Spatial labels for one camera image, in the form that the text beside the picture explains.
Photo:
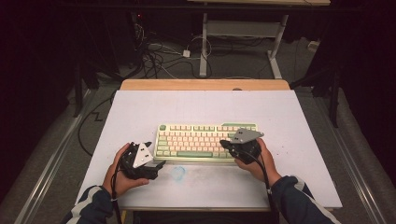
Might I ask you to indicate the white table cover sheet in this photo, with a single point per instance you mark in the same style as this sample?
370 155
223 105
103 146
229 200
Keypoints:
202 105

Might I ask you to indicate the person's right hand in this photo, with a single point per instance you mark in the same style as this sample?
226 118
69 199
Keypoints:
264 171

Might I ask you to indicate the white power adapter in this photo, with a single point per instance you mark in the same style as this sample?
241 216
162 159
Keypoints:
186 53

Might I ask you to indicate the green and cream keyboard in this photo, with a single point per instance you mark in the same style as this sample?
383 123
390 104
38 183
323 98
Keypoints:
193 143

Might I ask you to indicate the aluminium floor rail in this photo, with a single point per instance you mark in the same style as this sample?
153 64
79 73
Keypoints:
358 174
46 174

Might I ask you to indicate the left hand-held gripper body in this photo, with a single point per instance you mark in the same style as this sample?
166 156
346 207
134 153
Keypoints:
141 155

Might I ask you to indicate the white metal desk frame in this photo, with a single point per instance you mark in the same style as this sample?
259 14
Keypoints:
204 46

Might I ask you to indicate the person's left hand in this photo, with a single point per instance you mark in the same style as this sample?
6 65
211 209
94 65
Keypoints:
120 183

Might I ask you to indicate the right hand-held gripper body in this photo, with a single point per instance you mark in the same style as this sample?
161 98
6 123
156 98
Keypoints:
246 137

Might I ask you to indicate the black metal stand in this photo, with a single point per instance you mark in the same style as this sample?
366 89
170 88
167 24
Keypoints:
334 99
77 93

